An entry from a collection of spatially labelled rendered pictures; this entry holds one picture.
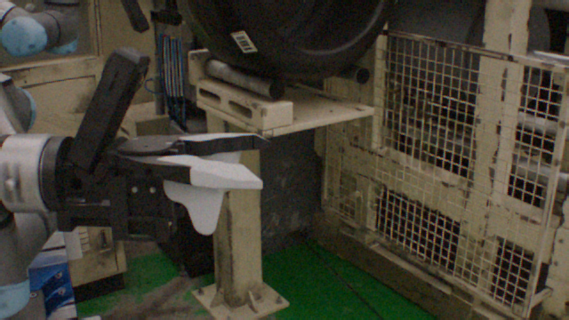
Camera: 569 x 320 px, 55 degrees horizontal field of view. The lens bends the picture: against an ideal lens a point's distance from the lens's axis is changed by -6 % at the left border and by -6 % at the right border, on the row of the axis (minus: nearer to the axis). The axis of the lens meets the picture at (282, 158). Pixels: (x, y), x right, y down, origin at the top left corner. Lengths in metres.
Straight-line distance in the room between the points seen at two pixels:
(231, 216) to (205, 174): 1.46
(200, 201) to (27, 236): 0.25
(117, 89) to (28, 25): 0.63
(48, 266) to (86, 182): 0.82
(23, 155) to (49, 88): 1.38
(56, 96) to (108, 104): 1.43
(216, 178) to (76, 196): 0.16
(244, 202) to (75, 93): 0.66
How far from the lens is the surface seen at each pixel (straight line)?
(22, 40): 1.12
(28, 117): 1.39
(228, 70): 1.55
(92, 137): 0.51
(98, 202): 0.54
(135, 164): 0.47
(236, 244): 1.96
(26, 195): 0.54
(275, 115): 1.40
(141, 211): 0.51
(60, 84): 1.92
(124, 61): 0.50
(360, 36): 1.51
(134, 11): 1.29
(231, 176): 0.44
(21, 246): 0.63
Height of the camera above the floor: 1.24
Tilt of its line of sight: 21 degrees down
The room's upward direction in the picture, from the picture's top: straight up
